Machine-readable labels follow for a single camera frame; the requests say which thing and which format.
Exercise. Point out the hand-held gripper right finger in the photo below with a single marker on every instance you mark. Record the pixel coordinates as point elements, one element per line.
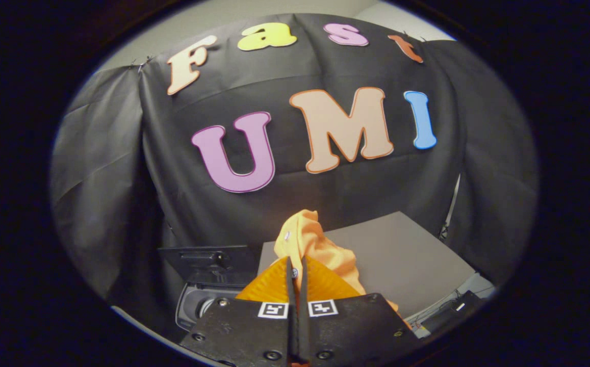
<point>356,331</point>

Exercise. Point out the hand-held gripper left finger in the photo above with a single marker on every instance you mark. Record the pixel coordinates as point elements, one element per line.
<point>244,331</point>

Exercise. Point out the white cabinet with dark top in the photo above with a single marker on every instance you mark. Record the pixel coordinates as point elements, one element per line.
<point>402,255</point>

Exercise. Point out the black backdrop cloth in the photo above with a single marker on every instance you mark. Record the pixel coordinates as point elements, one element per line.
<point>182,193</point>

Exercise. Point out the orange garment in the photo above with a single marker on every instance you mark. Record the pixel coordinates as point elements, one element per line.
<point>310,239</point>

